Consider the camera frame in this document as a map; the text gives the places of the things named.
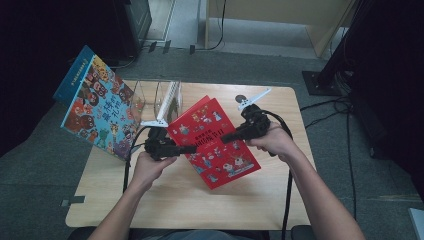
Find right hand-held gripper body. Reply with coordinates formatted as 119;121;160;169
229;87;273;144

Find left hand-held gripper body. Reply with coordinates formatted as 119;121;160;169
140;119;178;162

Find red picture book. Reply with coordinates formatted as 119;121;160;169
166;95;262;191

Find white picture book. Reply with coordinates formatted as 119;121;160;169
153;80;184;125

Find clear acrylic book rack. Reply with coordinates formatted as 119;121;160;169
131;79;184;125

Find light blue animal picture book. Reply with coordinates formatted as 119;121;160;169
60;54;142;162

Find dark blue monster picture book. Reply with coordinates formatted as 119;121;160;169
53;45;97;108

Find person's left hand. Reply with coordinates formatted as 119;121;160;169
131;152;178;193

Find person's right hand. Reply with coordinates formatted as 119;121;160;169
245;121;297;164

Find black metal stand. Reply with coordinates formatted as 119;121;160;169
301;0;369;98

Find person's lap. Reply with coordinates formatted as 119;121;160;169
133;228;271;240

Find beige wooden desk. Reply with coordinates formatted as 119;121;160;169
204;0;355;60

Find black cabinet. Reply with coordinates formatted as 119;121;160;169
112;0;153;60

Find white box corner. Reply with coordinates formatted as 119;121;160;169
408;208;424;240

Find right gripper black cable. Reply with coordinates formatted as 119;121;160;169
261;109;295;240

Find black floor cables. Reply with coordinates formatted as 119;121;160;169
299;95;358;221

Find black hanging cable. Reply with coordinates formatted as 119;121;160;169
196;0;228;52

